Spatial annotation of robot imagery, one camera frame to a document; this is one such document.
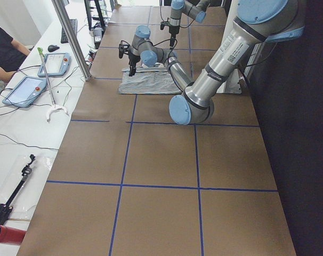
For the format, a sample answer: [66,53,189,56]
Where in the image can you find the black computer mouse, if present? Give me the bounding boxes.
[47,45,60,52]

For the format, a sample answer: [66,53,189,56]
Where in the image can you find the black tripod stick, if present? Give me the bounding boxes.
[0,154,36,227]

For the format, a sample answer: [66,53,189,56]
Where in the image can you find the far blue teach pendant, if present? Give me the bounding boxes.
[43,53,71,77]

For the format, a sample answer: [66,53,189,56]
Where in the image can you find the seated person in black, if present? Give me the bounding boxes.
[0,27,30,83]

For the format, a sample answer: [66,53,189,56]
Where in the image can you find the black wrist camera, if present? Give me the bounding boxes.
[160,19,170,30]
[118,40,131,59]

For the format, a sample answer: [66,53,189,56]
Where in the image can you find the aluminium frame post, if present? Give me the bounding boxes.
[52,0,91,81]

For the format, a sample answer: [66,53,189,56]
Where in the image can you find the red cylinder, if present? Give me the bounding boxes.
[0,225,26,245]

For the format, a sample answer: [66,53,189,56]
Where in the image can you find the near blue teach pendant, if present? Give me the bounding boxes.
[2,76,47,108]

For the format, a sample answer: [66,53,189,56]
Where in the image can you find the blue white striped polo shirt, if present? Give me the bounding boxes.
[118,66,181,95]

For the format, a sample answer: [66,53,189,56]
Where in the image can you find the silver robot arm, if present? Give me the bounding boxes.
[118,0,306,125]
[165,0,212,47]

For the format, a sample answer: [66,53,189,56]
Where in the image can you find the white reacher grabber stick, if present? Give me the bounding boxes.
[37,47,69,123]

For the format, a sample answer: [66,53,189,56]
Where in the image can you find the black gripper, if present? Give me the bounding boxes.
[169,26,180,49]
[128,51,140,77]

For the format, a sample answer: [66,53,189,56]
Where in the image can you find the black keyboard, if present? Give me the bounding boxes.
[60,19,78,44]

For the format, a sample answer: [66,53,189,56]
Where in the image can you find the blue teach pendant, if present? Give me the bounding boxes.
[43,53,71,77]
[2,76,47,108]

